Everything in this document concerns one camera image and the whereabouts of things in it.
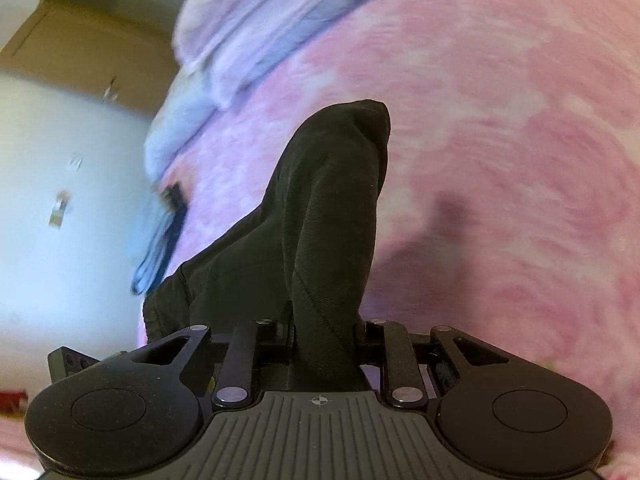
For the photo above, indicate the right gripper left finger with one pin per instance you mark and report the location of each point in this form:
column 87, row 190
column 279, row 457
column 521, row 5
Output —
column 259, row 357

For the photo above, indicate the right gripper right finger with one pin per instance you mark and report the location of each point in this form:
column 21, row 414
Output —
column 387, row 346

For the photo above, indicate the black trousers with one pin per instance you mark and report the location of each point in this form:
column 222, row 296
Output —
column 303, row 254

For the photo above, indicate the pink floral bedspread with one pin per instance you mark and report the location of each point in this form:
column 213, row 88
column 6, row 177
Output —
column 510, row 208

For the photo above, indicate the folded light blue clothes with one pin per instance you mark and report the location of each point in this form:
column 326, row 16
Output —
column 154, row 237

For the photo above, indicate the lilac striped duvet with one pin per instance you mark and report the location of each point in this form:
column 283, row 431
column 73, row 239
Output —
column 224, row 49

